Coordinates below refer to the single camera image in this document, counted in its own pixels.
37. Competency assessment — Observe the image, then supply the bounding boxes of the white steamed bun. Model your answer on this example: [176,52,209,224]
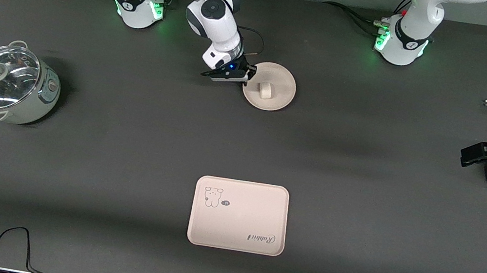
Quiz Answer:
[257,81,274,101]

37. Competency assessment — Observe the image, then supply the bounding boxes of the round cream plate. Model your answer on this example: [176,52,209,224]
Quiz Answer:
[238,58,301,116]

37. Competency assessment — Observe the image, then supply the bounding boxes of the cream tray with rabbit print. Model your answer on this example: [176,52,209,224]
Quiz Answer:
[185,172,295,260]

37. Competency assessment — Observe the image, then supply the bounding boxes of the pale electric cooking pot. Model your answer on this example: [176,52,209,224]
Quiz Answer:
[0,37,68,133]

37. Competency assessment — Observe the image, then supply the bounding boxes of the black left base cables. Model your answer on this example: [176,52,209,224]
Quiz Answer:
[319,0,413,42]

